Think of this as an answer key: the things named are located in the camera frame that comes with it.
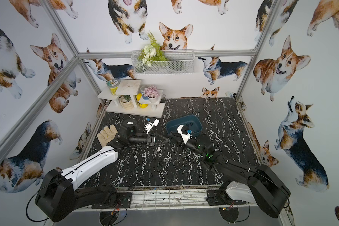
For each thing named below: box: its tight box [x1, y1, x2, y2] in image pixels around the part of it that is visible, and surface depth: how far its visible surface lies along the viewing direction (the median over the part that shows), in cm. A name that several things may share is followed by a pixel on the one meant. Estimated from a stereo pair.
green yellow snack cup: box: [106, 79, 121, 96], surface depth 102 cm
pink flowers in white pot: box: [144, 85, 161, 104], surface depth 94 cm
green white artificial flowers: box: [137, 31, 168, 68], surface depth 82 cm
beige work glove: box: [96, 124, 119, 148], surface depth 102 cm
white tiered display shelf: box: [97, 79, 166, 118], surface depth 112 cm
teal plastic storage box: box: [165, 114, 203, 136], surface depth 105 cm
